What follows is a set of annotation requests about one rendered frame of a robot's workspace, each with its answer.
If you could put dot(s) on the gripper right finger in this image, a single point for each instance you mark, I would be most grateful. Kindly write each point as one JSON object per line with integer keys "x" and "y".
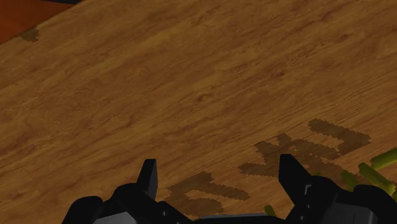
{"x": 313, "y": 192}

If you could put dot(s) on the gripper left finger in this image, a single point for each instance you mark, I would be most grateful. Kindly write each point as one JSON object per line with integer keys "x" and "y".
{"x": 136, "y": 201}

